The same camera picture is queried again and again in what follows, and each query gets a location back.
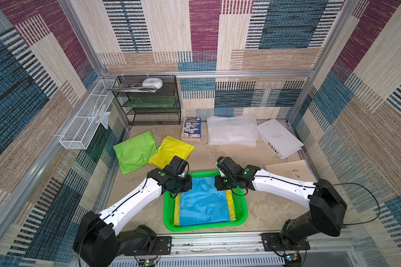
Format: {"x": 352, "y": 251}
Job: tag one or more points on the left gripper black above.
{"x": 188, "y": 184}

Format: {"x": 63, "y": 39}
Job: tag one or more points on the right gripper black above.
{"x": 223, "y": 183}

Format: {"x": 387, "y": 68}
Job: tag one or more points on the large yellow raincoat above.
{"x": 232, "y": 207}

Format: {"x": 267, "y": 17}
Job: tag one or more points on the green plastic basket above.
{"x": 239, "y": 202}

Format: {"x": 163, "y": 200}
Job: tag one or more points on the blue raincoat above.
{"x": 206, "y": 184}

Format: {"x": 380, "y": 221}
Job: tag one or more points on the white translucent raincoat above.
{"x": 238, "y": 130}

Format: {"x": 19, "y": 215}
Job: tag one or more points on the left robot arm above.
{"x": 100, "y": 237}

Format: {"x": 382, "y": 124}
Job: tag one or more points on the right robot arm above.
{"x": 326, "y": 208}

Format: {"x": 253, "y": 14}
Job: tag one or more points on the small yellow folded raincoat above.
{"x": 169, "y": 148}

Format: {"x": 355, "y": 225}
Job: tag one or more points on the lime green folded raincoat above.
{"x": 135, "y": 152}

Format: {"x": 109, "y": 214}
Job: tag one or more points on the blue treehouse book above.
{"x": 192, "y": 128}

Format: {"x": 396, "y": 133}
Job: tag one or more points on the white book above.
{"x": 279, "y": 139}

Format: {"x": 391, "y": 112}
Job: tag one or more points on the tan notebook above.
{"x": 297, "y": 170}

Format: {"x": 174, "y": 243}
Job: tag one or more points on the white bowl on rack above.
{"x": 153, "y": 83}

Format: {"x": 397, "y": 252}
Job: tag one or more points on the magazine on rack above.
{"x": 133, "y": 87}

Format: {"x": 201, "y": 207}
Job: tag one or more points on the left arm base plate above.
{"x": 160, "y": 245}

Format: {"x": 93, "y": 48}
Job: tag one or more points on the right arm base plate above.
{"x": 273, "y": 242}

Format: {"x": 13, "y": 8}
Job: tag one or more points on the black wire shelf rack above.
{"x": 155, "y": 108}

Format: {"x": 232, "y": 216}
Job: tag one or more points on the white wire wall basket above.
{"x": 89, "y": 117}

